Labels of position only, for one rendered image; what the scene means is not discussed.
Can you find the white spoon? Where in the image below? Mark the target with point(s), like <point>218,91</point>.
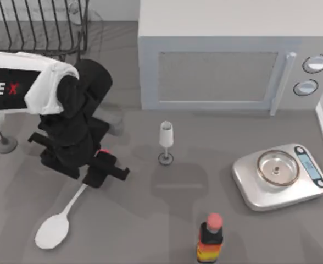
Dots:
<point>53,226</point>

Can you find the microwave oven door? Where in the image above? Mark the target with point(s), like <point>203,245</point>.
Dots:
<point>216,77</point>

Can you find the grey wine glass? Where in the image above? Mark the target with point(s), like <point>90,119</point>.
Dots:
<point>6,144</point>

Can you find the large microwave knob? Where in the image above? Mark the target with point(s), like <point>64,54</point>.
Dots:
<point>316,63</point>

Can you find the black bottle with pink cap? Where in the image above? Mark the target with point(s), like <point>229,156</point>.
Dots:
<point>209,242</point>

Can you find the small microwave knob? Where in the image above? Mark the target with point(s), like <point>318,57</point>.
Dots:
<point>306,87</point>

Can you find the pale microwave oven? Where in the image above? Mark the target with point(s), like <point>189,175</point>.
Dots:
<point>233,24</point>

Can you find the silver kitchen scale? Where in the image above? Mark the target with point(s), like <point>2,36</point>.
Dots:
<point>281,192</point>

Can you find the white wine glass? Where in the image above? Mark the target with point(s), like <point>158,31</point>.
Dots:
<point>166,136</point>

